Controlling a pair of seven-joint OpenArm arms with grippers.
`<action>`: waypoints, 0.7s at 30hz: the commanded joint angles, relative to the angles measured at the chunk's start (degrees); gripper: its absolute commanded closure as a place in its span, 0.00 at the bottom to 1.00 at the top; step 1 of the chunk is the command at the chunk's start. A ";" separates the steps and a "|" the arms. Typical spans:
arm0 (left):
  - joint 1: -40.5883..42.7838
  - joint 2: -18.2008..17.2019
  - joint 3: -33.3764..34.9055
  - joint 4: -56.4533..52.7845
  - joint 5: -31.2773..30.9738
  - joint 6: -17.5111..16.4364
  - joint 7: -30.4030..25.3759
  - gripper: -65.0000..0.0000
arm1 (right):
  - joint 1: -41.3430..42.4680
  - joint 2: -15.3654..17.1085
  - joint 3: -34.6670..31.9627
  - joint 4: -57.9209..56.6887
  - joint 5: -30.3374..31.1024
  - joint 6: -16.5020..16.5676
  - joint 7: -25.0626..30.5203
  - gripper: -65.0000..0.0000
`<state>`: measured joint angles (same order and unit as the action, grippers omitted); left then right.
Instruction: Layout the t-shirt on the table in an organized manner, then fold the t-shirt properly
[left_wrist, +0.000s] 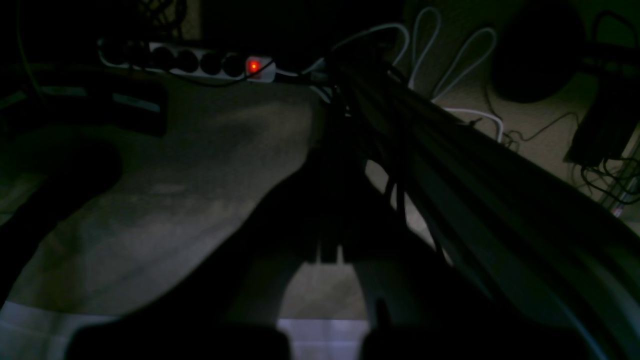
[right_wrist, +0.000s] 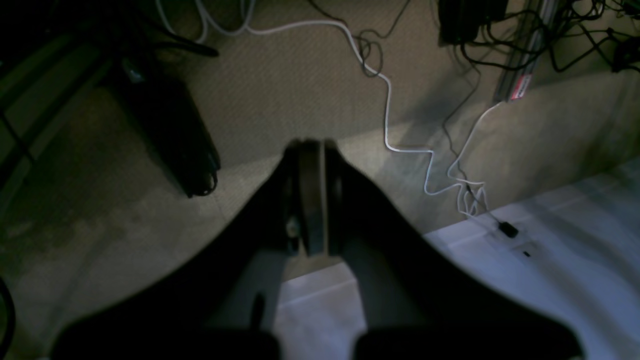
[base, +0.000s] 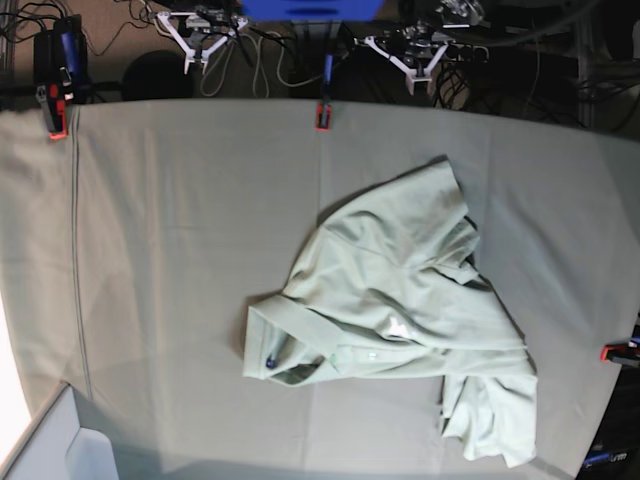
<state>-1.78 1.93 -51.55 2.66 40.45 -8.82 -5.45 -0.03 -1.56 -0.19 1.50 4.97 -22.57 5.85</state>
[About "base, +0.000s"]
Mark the light green polo t-shirt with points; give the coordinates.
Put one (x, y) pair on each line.
(385, 289)

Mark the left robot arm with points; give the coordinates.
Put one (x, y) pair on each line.
(421, 39)

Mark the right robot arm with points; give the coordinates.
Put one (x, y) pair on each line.
(200, 31)

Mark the red clamp at centre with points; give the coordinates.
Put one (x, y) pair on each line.
(323, 111)

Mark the red clamp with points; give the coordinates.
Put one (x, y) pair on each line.
(624, 354)
(53, 81)
(323, 111)

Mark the grey-green table cloth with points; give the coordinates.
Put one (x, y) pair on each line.
(131, 250)

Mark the black round stool base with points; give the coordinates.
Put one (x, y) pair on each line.
(156, 75)

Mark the black power strip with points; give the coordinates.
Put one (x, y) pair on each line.
(464, 53)

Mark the blue box overhead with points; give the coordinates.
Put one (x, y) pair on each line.
(310, 10)

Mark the red clamp at left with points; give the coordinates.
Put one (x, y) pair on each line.
(53, 81)

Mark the white plastic bin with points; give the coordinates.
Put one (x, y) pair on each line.
(56, 446)

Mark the red clamp at right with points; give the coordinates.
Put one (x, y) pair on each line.
(624, 354)

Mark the blue clamp at bottom right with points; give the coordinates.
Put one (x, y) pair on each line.
(597, 459)

